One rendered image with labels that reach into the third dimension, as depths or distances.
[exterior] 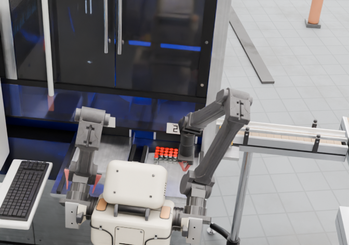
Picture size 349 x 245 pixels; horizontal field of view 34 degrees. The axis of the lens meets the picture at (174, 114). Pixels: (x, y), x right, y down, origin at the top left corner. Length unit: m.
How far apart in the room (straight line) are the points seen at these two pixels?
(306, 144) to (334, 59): 3.05
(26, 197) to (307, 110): 2.96
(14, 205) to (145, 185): 0.89
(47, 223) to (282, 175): 1.78
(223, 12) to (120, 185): 0.92
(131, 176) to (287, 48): 4.22
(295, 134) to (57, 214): 1.38
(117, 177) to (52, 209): 1.35
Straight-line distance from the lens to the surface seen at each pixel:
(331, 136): 3.00
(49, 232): 3.41
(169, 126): 2.77
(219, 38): 2.51
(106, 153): 2.83
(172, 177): 2.70
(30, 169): 2.86
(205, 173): 2.03
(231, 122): 1.89
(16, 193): 2.74
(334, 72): 5.70
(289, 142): 2.95
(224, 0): 2.44
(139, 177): 1.95
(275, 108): 4.95
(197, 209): 2.04
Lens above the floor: 2.62
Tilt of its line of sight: 34 degrees down
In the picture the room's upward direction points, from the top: 4 degrees clockwise
